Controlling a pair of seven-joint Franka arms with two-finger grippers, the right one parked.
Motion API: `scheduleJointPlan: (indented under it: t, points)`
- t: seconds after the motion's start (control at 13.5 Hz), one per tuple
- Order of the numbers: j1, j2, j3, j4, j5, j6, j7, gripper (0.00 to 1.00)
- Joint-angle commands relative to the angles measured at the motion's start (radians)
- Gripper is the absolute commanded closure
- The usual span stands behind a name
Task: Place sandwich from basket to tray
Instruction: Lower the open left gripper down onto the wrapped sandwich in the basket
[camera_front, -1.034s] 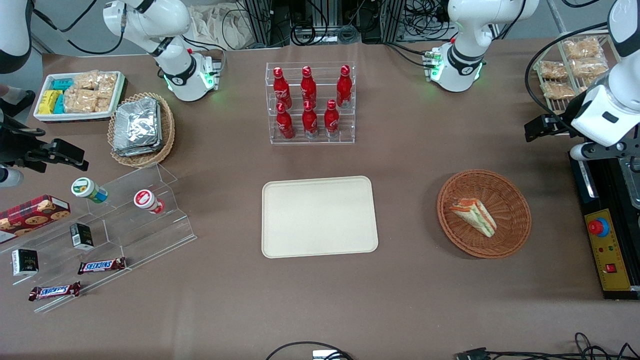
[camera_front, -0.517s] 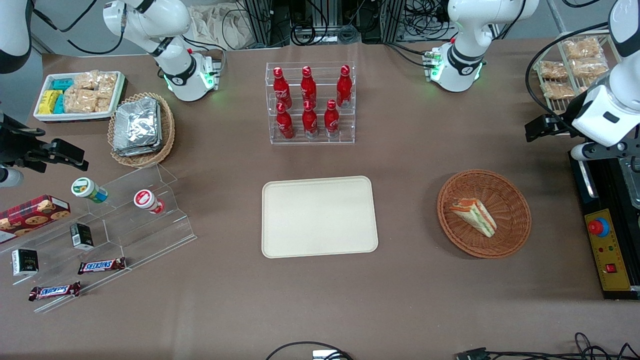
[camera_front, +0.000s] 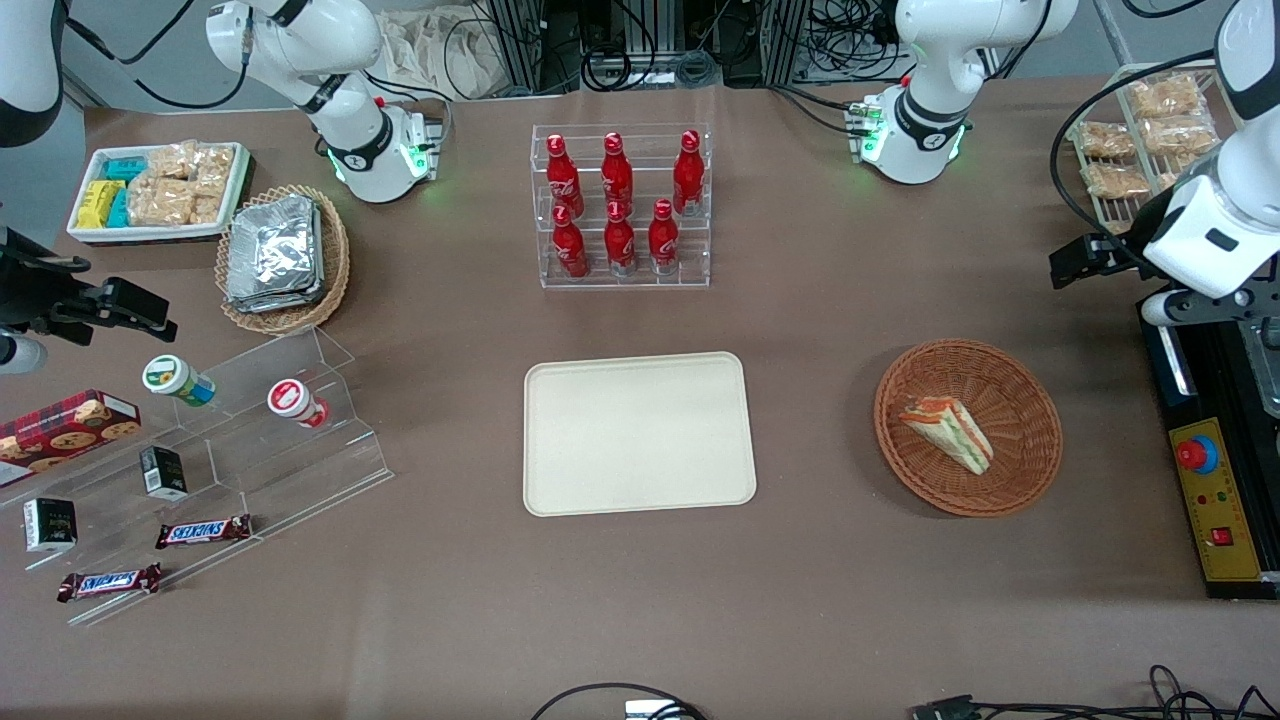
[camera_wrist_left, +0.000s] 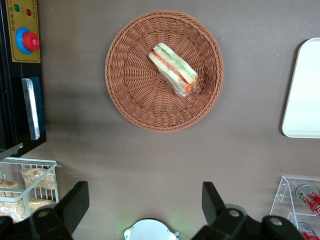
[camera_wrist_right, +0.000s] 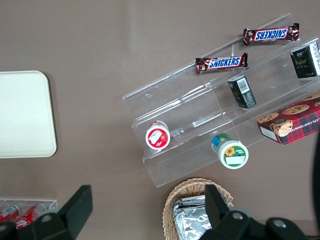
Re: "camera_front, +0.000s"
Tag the red lid yogurt cup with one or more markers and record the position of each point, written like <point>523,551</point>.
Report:
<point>290,400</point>

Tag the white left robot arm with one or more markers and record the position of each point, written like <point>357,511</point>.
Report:
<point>940,110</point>

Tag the small black box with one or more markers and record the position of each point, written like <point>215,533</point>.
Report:
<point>50,525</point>
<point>163,473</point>

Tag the red tartan cookie box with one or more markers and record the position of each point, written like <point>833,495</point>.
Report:
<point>60,430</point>

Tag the white rectangular snack tray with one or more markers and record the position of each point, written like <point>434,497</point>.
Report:
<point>90,235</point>

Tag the light oval wicker basket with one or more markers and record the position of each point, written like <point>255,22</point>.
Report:
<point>335,250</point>

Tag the clear acrylic bottle rack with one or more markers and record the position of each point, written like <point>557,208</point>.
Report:
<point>640,150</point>

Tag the teal snack packet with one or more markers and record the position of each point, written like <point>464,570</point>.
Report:
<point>120,208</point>
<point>126,168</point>

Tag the cream plastic tray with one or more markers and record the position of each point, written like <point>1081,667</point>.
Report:
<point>630,440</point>

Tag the green lid yogurt cup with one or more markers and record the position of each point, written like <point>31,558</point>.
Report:
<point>170,378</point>

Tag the clear acrylic stepped shelf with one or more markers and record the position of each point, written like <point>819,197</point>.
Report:
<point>280,470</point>

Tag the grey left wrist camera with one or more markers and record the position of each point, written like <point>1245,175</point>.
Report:
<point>1160,308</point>

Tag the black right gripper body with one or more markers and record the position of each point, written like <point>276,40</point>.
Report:
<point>38,296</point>

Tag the red emergency stop button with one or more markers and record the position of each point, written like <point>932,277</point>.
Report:
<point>1196,455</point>

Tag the silver foil packs stack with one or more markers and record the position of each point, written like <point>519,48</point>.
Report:
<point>275,250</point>

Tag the yellow snack packet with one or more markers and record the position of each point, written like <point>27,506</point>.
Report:
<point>98,204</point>

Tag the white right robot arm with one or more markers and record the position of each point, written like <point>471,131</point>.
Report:
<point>350,40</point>

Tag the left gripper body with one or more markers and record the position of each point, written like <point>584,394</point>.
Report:
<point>1132,243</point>

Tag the white plug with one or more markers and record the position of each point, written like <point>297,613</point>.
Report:
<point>655,710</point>

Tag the brown snickers bar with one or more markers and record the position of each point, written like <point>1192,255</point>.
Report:
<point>108,582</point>
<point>203,531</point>

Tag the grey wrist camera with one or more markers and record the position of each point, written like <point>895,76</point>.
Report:
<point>20,355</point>
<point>1160,308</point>

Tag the red cola bottle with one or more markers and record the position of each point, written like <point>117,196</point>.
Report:
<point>688,175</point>
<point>562,180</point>
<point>570,245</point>
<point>663,240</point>
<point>620,245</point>
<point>617,175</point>

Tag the beige cloth bag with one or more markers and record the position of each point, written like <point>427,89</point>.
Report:
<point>440,50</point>

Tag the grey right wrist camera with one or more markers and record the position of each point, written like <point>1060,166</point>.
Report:
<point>20,355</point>

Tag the triangular sandwich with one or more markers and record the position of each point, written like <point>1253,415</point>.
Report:
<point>950,432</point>

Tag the rice cracker packet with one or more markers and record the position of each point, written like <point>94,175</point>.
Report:
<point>160,202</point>
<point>206,210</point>
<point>172,160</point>
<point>215,168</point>

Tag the metal pan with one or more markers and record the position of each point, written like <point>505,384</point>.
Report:
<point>1265,385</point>

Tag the wrapped pastry packet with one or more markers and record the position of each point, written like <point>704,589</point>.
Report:
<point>1115,180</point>
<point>1180,135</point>
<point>1165,97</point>
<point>1106,140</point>

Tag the brown wicker basket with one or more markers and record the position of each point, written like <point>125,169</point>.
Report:
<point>1020,400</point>

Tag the black yellow control box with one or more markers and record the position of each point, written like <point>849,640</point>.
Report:
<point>1225,520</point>

